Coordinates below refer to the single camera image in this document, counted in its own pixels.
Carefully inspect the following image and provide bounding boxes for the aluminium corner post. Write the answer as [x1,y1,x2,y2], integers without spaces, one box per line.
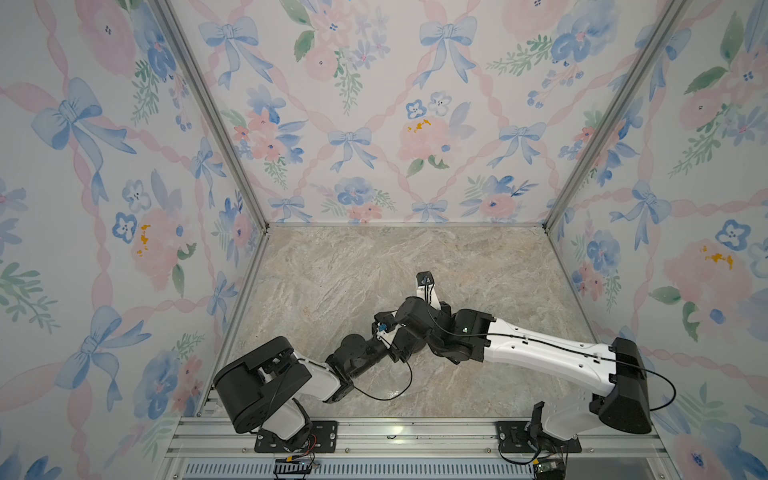
[543,0,690,234]
[148,0,269,236]

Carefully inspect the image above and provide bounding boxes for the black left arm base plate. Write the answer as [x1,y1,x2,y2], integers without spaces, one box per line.
[254,420,339,454]

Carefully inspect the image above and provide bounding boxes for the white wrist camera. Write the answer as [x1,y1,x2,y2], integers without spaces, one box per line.
[372,311,398,349]
[416,271,441,310]

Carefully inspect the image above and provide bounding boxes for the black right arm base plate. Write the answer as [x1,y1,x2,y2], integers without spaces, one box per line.
[495,401,582,456]

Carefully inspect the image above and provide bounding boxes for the aluminium right corner post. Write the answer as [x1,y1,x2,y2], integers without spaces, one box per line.
[543,0,690,234]

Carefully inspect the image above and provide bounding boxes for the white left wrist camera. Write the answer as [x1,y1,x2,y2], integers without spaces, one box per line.
[372,311,398,349]

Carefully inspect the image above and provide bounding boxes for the aluminium left corner post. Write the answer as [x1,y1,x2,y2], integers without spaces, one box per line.
[148,0,269,236]

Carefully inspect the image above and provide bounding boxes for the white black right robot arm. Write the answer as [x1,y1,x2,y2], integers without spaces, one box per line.
[379,296,655,442]

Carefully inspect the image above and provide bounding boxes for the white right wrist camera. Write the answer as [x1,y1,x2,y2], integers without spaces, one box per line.
[416,271,441,310]

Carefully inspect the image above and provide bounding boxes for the black round microphone stand base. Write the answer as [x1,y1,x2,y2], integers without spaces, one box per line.
[394,328,426,362]

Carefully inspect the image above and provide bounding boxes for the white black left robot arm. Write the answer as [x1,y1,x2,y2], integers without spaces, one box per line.
[213,334,407,453]

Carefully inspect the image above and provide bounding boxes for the aluminium mounting rail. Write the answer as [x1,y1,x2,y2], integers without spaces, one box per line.
[157,418,680,479]

